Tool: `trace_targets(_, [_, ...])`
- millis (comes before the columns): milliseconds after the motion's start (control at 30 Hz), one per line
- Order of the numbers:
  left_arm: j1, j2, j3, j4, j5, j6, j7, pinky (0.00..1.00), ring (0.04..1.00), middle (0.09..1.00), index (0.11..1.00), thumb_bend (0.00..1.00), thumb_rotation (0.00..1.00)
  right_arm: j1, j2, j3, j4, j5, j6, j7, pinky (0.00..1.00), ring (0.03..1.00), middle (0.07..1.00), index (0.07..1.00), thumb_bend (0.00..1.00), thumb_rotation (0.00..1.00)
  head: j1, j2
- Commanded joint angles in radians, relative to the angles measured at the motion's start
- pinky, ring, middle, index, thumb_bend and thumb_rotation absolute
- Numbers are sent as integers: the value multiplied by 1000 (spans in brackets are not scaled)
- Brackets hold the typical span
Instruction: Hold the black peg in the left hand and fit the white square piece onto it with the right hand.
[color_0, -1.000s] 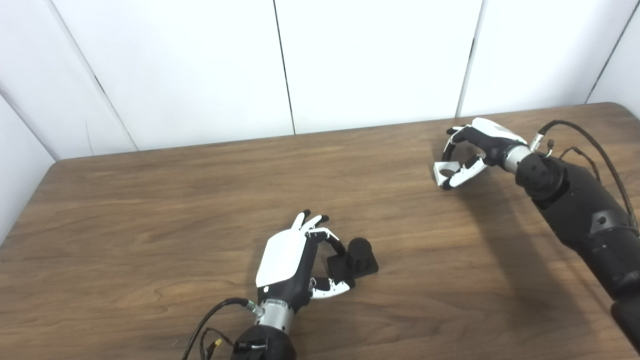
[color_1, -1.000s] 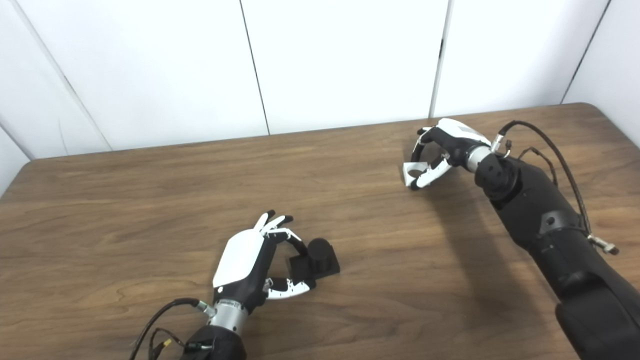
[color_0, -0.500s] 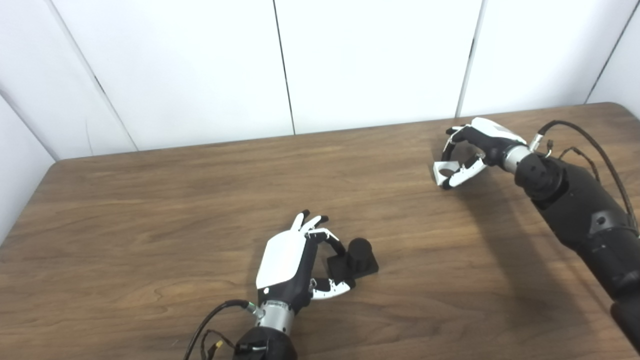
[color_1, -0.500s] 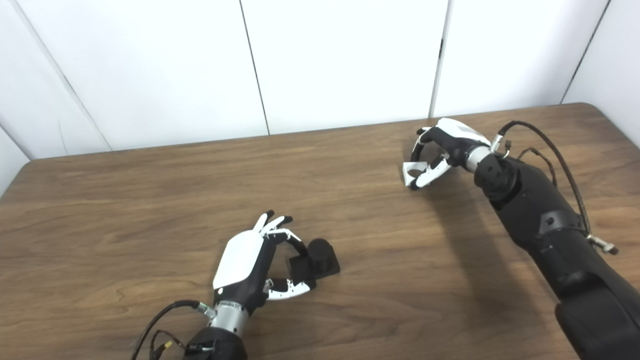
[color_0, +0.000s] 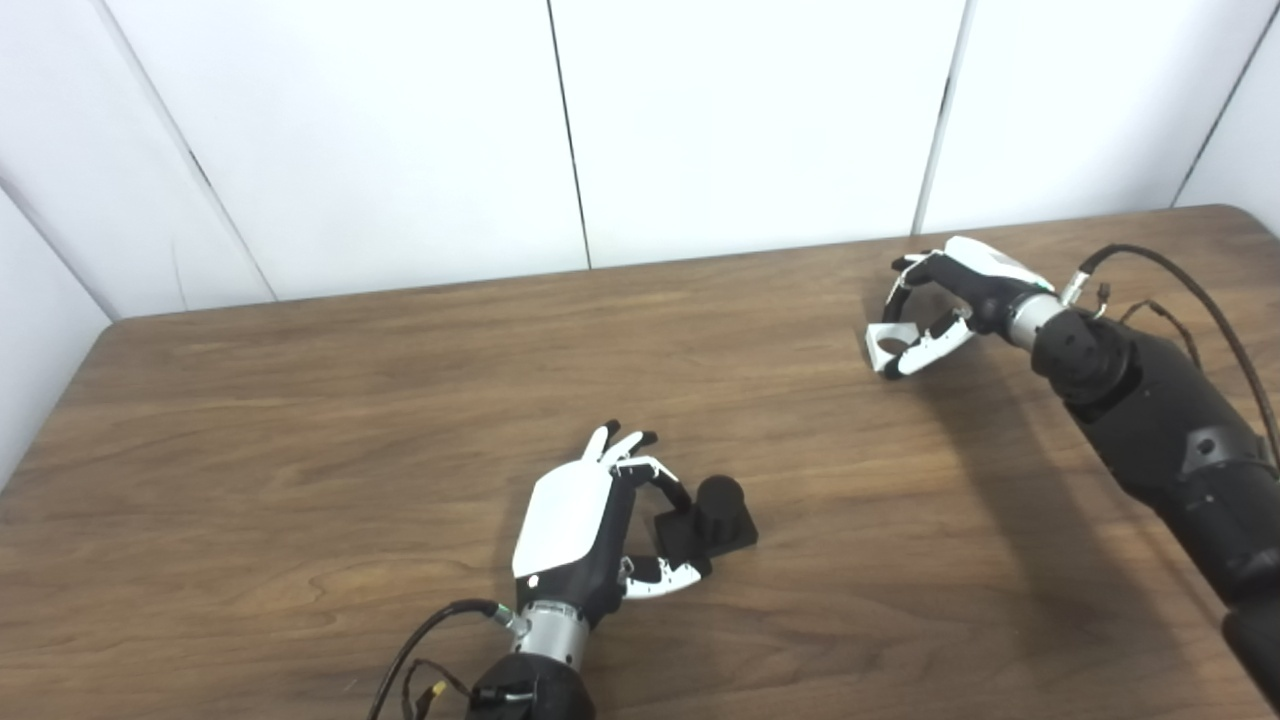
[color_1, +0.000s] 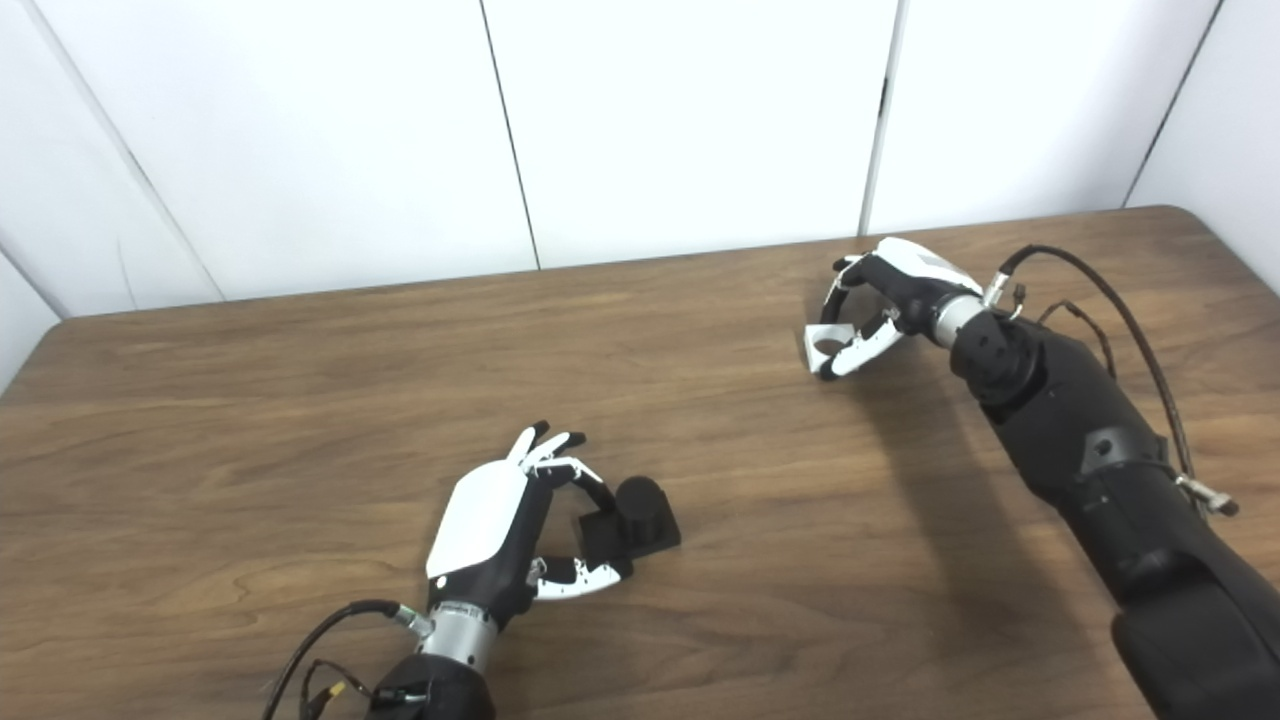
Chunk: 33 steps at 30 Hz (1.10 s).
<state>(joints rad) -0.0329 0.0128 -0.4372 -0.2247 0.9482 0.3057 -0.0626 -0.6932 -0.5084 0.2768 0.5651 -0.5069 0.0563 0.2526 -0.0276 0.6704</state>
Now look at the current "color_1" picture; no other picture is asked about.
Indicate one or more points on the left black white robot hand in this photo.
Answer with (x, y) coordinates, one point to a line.
(480, 520)

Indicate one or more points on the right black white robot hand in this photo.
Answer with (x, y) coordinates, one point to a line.
(915, 285)

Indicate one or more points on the white square piece with hole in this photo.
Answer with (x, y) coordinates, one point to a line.
(812, 350)

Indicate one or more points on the black peg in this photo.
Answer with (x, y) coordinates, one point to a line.
(645, 515)

